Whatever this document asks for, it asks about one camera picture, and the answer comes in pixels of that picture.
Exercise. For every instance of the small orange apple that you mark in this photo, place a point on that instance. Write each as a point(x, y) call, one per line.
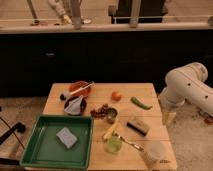
point(116, 96)

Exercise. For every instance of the black clamp handle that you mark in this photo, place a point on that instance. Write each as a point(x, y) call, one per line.
point(18, 127)

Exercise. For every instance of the yellow corn cob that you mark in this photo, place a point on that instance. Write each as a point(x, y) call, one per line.
point(110, 131)

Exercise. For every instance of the green plastic tray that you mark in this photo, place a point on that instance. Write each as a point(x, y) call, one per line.
point(44, 149)

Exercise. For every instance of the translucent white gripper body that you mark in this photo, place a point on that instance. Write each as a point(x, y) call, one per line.
point(167, 118)

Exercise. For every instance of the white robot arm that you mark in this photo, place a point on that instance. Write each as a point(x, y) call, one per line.
point(186, 83)

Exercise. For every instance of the black and tan eraser block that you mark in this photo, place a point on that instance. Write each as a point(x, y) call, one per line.
point(139, 126)

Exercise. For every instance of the grey folded cloth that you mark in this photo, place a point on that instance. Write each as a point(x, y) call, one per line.
point(73, 106)

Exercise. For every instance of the green plastic cup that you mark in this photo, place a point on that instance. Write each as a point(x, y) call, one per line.
point(113, 144)

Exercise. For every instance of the white paper cup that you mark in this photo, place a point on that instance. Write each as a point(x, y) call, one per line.
point(154, 152)

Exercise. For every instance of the bunch of dark grapes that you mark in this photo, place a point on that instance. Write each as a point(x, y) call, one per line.
point(100, 112)

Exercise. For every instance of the gold metal spoon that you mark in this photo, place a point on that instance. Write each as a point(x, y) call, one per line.
point(139, 148)

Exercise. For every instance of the blue sponge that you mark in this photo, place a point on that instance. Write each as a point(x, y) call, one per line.
point(67, 137)

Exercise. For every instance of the small metal cup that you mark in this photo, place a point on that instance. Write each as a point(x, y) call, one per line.
point(111, 115)

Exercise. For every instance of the white handled brush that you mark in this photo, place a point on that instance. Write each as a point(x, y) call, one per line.
point(79, 88)

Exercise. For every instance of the green chili pepper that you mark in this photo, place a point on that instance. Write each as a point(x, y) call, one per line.
point(138, 103)

